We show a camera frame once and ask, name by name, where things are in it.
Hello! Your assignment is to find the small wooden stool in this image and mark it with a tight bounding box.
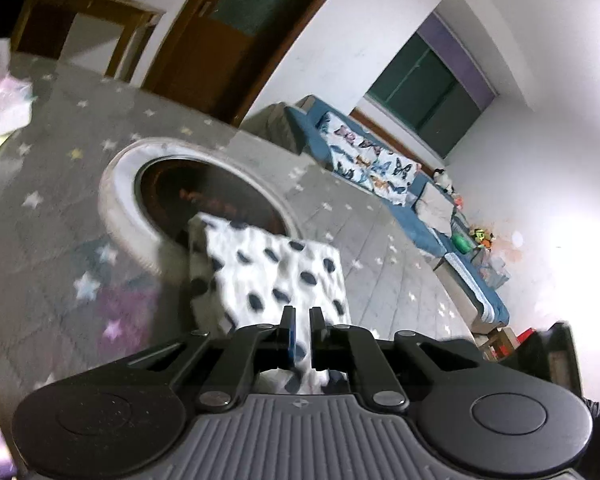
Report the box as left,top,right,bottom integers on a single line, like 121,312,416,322
480,326,519,362

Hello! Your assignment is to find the dark green window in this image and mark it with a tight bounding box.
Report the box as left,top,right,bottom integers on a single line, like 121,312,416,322
366,13,496,158

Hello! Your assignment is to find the grey star quilted table cover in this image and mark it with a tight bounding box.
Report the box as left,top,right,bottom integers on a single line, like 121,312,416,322
0,54,469,420

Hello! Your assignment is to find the white navy polka-dot garment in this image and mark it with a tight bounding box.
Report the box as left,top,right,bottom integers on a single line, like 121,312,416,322
188,214,351,394

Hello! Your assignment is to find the red plastic stool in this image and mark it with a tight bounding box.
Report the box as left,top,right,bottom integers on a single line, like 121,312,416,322
517,328,536,344

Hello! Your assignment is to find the brown wooden door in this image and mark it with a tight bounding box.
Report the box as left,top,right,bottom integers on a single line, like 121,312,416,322
143,0,327,126

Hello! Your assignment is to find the tissue pack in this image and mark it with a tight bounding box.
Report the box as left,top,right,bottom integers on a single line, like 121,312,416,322
0,38,33,136

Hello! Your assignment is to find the wooden side table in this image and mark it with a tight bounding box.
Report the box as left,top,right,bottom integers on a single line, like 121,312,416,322
10,0,164,82

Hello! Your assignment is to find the panda plush toy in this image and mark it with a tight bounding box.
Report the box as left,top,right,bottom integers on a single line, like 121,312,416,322
432,168,454,194

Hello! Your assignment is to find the beige throw pillow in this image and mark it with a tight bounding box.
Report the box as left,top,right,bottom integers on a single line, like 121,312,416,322
415,183,454,236

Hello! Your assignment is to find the butterfly print cushion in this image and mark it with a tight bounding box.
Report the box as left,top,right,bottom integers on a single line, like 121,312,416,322
318,112,419,206

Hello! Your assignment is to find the blue corner sofa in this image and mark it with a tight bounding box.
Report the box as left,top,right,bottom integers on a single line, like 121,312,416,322
241,96,509,336

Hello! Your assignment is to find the colourful toy pile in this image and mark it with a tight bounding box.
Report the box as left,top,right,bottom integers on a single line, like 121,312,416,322
469,228,496,250

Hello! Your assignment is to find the round black induction cooktop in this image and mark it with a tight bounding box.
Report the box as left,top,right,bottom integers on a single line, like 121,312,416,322
98,138,301,284

